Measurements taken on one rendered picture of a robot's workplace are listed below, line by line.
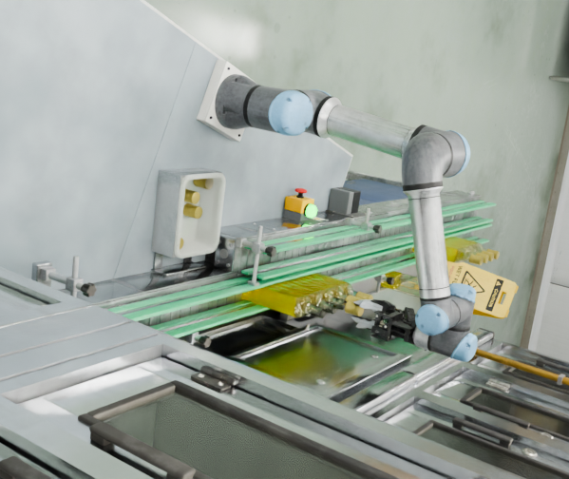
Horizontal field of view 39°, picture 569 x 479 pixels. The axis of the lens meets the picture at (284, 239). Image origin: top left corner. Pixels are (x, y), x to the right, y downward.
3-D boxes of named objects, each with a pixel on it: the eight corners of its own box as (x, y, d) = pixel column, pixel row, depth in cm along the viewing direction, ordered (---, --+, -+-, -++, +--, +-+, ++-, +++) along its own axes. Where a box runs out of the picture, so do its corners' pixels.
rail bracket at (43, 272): (10, 312, 179) (79, 342, 167) (14, 239, 175) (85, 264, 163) (28, 308, 183) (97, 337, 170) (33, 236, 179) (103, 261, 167)
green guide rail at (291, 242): (243, 248, 228) (266, 255, 223) (244, 244, 227) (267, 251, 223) (479, 201, 369) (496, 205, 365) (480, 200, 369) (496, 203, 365)
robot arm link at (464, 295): (464, 296, 198) (457, 337, 201) (483, 287, 207) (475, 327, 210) (436, 287, 202) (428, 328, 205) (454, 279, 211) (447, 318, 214)
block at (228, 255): (212, 266, 229) (231, 273, 225) (215, 234, 227) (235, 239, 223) (219, 265, 232) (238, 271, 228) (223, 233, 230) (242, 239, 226)
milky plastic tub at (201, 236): (151, 252, 216) (176, 259, 212) (160, 169, 211) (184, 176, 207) (195, 244, 230) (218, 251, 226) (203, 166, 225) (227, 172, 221)
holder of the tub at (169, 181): (149, 270, 218) (170, 277, 214) (159, 169, 212) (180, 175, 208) (192, 261, 232) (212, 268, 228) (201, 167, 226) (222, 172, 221)
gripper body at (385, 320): (372, 309, 217) (412, 322, 210) (387, 303, 224) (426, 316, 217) (368, 336, 218) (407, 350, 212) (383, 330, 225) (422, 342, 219)
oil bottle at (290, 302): (240, 298, 233) (301, 320, 222) (242, 280, 232) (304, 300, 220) (253, 296, 238) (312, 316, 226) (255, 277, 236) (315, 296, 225)
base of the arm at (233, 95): (227, 65, 219) (256, 69, 213) (256, 86, 231) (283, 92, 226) (207, 116, 218) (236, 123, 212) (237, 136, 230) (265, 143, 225)
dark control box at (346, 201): (326, 209, 286) (346, 215, 282) (329, 187, 284) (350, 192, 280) (338, 207, 293) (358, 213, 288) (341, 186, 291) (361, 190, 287)
